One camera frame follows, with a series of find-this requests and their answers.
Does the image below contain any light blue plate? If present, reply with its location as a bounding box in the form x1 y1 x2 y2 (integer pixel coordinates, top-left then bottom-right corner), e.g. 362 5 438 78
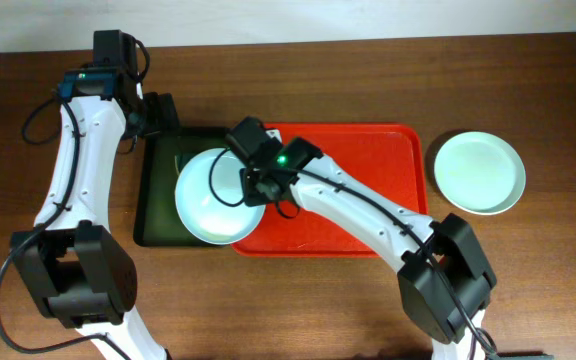
174 148 265 245

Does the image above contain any light green plate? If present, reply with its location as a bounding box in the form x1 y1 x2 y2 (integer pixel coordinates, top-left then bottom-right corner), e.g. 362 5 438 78
433 131 527 216

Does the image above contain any yellow green sponge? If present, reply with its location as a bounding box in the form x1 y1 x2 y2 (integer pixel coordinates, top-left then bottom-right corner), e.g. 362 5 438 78
174 153 194 175

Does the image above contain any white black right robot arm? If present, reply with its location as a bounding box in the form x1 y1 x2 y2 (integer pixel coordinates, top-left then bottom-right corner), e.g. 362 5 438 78
225 117 499 359

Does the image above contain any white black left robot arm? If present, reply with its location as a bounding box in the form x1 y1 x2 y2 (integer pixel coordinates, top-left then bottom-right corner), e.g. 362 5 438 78
3 30 179 359

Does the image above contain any dark green tray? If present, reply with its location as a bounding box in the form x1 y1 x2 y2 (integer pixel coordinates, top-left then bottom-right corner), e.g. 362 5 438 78
133 127 227 248

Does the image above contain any red plastic tray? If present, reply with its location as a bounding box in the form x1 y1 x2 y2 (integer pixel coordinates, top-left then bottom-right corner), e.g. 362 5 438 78
232 123 428 257

